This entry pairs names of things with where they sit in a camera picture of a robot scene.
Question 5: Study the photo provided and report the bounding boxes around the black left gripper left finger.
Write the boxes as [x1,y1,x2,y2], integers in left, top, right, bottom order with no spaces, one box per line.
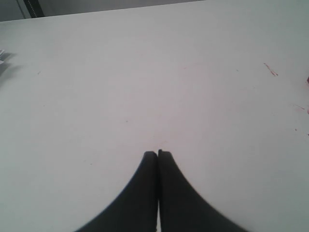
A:
[78,151,158,232]

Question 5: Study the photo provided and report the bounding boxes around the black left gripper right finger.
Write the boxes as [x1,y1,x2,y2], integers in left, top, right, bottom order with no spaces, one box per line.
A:
[158,150,246,232]

